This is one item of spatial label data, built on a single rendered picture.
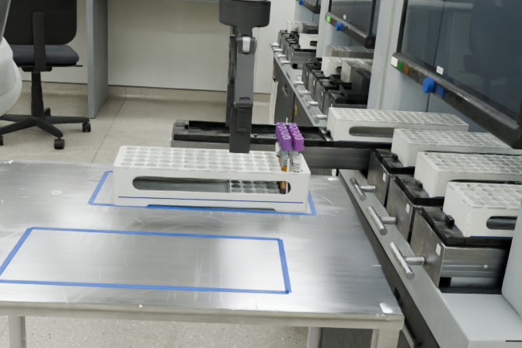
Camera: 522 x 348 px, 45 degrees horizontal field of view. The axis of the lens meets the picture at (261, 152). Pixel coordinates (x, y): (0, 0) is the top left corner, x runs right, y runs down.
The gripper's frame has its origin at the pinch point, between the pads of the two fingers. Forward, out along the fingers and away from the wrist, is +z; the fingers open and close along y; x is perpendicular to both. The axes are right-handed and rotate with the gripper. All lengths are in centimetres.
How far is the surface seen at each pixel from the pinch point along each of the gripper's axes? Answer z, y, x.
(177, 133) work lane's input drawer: 11.2, -34.0, -10.0
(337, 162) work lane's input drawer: 15.7, -32.4, 24.6
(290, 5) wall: 14, -389, 64
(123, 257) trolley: 10.9, 21.1, -14.8
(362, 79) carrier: 5, -74, 39
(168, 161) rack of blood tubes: 5.0, 1.1, -10.4
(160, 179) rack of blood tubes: 10.3, -4.7, -11.8
